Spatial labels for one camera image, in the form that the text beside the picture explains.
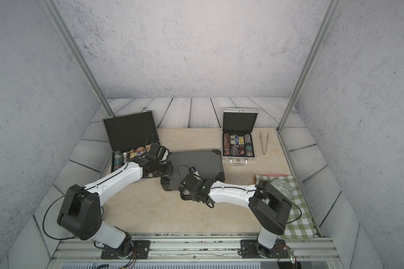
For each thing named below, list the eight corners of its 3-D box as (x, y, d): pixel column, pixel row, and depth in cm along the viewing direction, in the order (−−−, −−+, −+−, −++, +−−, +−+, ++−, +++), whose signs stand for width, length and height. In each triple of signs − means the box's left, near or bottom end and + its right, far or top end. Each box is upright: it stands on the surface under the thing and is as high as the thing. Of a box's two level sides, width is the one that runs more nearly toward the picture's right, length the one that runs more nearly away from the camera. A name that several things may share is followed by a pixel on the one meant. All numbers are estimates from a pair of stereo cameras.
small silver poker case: (223, 165, 103) (226, 140, 86) (221, 133, 121) (223, 107, 104) (256, 164, 103) (266, 139, 86) (249, 133, 121) (256, 107, 104)
